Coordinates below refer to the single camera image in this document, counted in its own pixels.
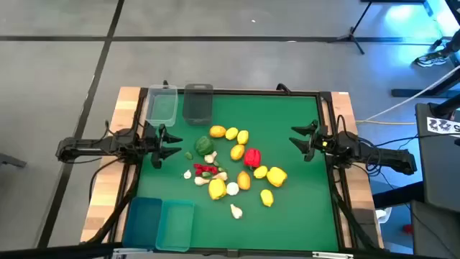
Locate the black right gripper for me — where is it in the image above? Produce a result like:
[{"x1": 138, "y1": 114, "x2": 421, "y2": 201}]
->
[{"x1": 289, "y1": 120, "x2": 339, "y2": 163}]

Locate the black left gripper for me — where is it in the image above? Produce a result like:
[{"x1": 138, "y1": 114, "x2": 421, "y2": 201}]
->
[{"x1": 143, "y1": 124, "x2": 183, "y2": 169}]

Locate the green bell pepper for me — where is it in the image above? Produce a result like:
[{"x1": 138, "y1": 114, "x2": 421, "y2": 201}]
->
[{"x1": 194, "y1": 135, "x2": 215, "y2": 156}]

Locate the clear plastic basket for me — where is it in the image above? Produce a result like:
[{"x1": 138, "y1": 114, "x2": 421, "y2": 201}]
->
[{"x1": 145, "y1": 84, "x2": 179, "y2": 127}]

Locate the clear container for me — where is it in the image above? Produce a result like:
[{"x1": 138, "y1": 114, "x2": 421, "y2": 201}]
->
[{"x1": 182, "y1": 83, "x2": 214, "y2": 126}]

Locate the yellow bell pepper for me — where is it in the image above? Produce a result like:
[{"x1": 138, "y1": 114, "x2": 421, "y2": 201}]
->
[
  {"x1": 208, "y1": 178, "x2": 228, "y2": 201},
  {"x1": 266, "y1": 166, "x2": 288, "y2": 188}
]

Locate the red bell pepper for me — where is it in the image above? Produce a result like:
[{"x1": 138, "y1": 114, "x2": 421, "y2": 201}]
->
[{"x1": 244, "y1": 148, "x2": 262, "y2": 168}]

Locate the blue plastic basket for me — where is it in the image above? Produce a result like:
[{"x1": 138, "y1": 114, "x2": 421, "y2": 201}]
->
[{"x1": 121, "y1": 196, "x2": 163, "y2": 250}]

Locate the teal plastic basket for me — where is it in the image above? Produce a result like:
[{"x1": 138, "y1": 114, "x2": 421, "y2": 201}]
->
[{"x1": 155, "y1": 199, "x2": 196, "y2": 253}]

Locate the green table mat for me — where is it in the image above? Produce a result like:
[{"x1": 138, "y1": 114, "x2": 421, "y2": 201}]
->
[{"x1": 135, "y1": 94, "x2": 340, "y2": 252}]

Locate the black desk foot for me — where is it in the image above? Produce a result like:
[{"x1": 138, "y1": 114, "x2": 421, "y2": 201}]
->
[{"x1": 390, "y1": 66, "x2": 460, "y2": 99}]

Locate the dark beam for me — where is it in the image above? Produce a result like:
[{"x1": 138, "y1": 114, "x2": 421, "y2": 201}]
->
[{"x1": 372, "y1": 181, "x2": 426, "y2": 209}]

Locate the small white object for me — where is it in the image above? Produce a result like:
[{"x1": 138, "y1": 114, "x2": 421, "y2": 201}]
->
[{"x1": 374, "y1": 207, "x2": 392, "y2": 223}]

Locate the black tripod stand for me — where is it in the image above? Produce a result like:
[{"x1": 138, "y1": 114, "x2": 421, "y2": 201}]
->
[{"x1": 326, "y1": 0, "x2": 375, "y2": 56}]

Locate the white printed label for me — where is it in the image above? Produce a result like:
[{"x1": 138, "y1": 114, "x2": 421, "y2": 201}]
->
[{"x1": 426, "y1": 116, "x2": 460, "y2": 135}]

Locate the black pole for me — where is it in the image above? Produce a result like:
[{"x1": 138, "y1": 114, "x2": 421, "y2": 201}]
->
[{"x1": 429, "y1": 92, "x2": 460, "y2": 118}]

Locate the person's shoe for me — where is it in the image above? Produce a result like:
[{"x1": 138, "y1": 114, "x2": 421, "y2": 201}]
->
[{"x1": 413, "y1": 51, "x2": 450, "y2": 68}]

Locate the black crossbar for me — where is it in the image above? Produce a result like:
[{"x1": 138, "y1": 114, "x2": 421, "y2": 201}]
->
[{"x1": 0, "y1": 242, "x2": 460, "y2": 259}]

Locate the grey chair leg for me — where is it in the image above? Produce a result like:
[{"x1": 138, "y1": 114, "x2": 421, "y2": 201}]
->
[{"x1": 0, "y1": 152, "x2": 28, "y2": 169}]

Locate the grey box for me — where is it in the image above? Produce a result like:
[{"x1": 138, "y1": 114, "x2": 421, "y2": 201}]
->
[{"x1": 409, "y1": 199, "x2": 460, "y2": 259}]

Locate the person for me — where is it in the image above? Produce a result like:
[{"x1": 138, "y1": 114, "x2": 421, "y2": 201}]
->
[{"x1": 433, "y1": 28, "x2": 460, "y2": 60}]

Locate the black table frame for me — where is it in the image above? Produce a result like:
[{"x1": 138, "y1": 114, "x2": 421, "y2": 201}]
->
[{"x1": 107, "y1": 86, "x2": 385, "y2": 258}]

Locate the yellow cable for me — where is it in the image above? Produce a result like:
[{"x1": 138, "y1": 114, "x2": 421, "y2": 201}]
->
[{"x1": 355, "y1": 119, "x2": 417, "y2": 126}]

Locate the thin black cable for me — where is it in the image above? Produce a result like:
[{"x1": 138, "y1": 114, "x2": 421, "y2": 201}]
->
[{"x1": 88, "y1": 157, "x2": 123, "y2": 204}]

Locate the black cable conduit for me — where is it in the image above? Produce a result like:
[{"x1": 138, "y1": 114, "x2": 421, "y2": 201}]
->
[
  {"x1": 330, "y1": 179, "x2": 378, "y2": 251},
  {"x1": 84, "y1": 168, "x2": 143, "y2": 245}
]

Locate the white cable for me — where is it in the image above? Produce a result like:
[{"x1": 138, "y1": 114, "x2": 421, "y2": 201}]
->
[{"x1": 361, "y1": 64, "x2": 460, "y2": 122}]

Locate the silver metal bracket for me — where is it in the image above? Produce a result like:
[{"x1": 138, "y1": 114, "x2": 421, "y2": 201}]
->
[
  {"x1": 112, "y1": 247, "x2": 145, "y2": 259},
  {"x1": 311, "y1": 251, "x2": 355, "y2": 259}
]

